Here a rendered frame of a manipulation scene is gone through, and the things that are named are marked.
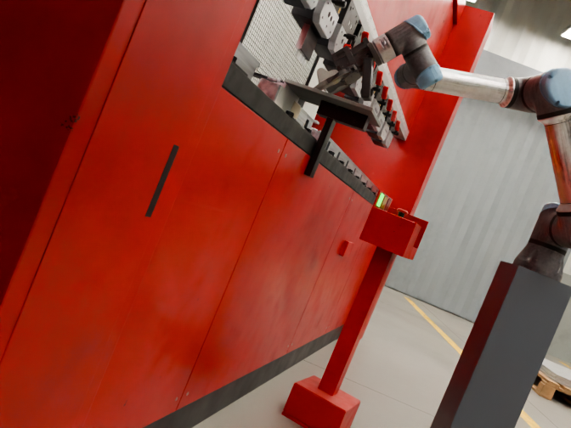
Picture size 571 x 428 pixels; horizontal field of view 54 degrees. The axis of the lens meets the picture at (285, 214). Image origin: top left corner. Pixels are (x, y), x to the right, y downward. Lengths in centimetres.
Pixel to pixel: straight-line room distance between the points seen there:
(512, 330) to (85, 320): 142
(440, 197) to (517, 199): 121
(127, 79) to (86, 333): 32
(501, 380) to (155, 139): 147
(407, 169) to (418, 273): 575
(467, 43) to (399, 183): 100
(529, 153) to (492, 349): 809
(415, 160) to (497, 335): 206
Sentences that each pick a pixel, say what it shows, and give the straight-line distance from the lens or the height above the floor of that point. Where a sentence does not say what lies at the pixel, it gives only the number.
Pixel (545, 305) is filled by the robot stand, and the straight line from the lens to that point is 192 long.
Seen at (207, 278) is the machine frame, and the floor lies 46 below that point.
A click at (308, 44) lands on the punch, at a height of 113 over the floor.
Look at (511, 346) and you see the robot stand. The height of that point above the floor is 54.
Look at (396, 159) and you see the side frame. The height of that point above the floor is 121.
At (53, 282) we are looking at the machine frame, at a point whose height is 51.
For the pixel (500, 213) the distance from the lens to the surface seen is 967.
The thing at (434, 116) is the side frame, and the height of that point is 155.
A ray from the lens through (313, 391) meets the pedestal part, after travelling 201.
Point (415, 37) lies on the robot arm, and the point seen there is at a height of 124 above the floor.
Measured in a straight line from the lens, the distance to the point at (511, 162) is 975.
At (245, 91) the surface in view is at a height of 85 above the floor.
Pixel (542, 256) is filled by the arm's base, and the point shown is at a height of 83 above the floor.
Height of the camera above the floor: 69
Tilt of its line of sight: 1 degrees down
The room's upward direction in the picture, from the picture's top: 22 degrees clockwise
